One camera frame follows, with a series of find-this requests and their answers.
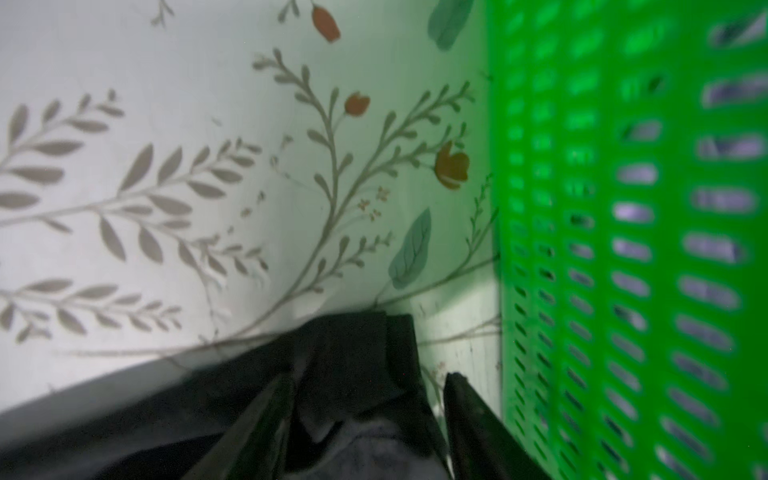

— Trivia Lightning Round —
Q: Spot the black t shirt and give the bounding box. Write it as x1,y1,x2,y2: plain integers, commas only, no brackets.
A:
1,312,449,479

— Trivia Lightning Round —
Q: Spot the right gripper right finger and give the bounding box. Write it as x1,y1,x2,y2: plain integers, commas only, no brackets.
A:
443,373,548,480

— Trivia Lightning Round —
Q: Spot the green plastic basket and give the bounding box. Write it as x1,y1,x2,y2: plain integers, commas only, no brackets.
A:
488,0,767,479

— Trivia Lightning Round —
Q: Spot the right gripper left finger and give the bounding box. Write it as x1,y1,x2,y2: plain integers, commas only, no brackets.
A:
183,373,295,480

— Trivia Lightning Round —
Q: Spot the floral table mat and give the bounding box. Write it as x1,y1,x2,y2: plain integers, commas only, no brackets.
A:
1,1,501,411

